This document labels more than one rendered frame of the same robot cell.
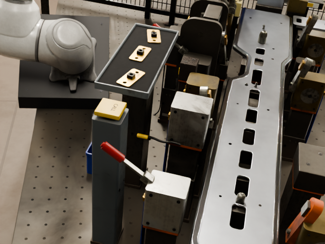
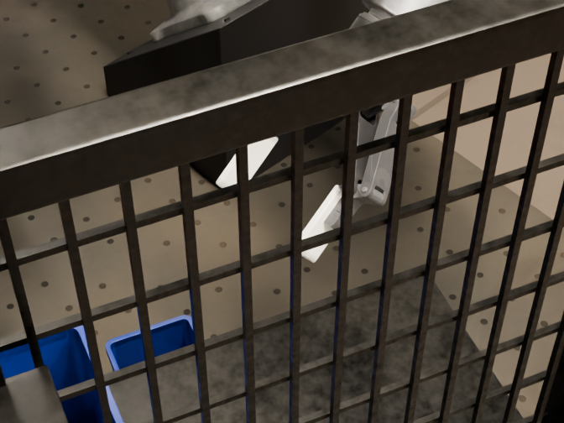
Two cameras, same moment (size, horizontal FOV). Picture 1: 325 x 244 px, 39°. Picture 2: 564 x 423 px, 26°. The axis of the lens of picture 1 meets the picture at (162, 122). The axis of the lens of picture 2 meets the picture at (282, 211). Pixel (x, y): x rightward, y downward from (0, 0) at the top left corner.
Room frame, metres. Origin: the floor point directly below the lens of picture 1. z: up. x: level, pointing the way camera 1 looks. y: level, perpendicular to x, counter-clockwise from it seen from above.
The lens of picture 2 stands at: (2.67, -0.25, 1.87)
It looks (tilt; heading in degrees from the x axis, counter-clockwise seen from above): 48 degrees down; 147
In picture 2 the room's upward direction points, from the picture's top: straight up
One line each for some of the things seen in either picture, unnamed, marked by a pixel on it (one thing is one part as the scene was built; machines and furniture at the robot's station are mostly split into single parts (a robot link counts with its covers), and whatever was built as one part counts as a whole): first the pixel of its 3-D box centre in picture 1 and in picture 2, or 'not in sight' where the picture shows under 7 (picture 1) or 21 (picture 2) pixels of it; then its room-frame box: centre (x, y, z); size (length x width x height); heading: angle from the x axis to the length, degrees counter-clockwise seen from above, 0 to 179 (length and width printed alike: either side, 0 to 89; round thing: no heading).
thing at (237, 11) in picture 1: (229, 40); not in sight; (1.84, -0.26, 0.88); 0.04 x 0.04 x 0.37; 81
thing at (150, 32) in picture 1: (154, 34); not in sight; (1.23, 0.05, 1.17); 0.08 x 0.04 x 0.01; 7
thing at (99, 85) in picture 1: (140, 56); not in sight; (1.11, 0.08, 1.16); 0.37 x 0.14 x 0.02; 171
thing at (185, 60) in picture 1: (182, 114); not in sight; (1.22, -0.06, 0.90); 0.05 x 0.05 x 0.40; 81
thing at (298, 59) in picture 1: (299, 95); not in sight; (1.52, -0.52, 0.84); 0.10 x 0.05 x 0.29; 81
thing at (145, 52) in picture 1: (140, 52); not in sight; (1.12, 0.08, 1.17); 0.08 x 0.04 x 0.01; 166
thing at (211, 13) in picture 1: (197, 74); not in sight; (1.42, -0.10, 0.95); 0.18 x 0.13 x 0.49; 171
